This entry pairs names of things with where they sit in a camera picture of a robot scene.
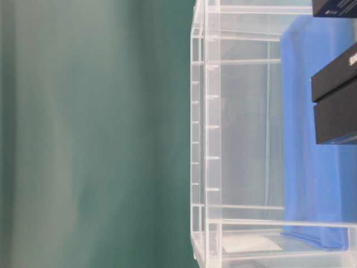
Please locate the black RealSense box bottom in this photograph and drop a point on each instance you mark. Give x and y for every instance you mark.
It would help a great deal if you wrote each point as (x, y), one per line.
(334, 96)

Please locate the black realsense box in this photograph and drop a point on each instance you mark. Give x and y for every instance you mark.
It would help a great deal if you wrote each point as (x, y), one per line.
(334, 8)
(334, 96)

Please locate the black RealSense box top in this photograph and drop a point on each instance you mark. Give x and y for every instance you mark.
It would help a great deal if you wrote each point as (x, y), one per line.
(334, 8)

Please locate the clear plastic storage case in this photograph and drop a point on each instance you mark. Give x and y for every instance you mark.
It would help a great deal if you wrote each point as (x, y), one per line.
(236, 151)

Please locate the blue mat inside case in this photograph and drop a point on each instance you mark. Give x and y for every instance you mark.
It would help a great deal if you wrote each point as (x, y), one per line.
(319, 180)

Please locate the white paper label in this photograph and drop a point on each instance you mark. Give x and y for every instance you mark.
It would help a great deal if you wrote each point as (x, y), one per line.
(248, 243)

